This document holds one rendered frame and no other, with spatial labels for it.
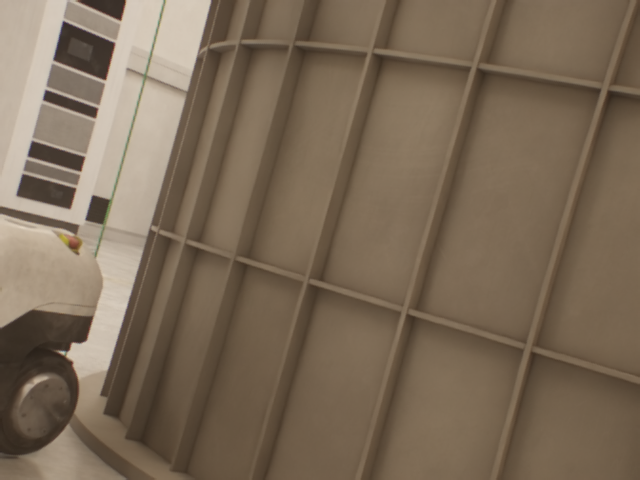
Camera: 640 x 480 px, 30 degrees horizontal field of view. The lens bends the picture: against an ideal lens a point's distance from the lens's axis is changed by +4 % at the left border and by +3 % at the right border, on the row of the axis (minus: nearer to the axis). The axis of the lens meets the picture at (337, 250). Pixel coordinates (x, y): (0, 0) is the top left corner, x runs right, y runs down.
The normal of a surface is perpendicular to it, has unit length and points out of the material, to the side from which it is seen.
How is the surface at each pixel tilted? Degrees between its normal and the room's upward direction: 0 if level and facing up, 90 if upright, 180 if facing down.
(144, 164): 90
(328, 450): 90
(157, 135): 90
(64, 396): 90
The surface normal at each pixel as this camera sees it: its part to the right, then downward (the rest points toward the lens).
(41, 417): 0.78, 0.22
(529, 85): -0.45, -0.13
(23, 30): -0.64, -0.18
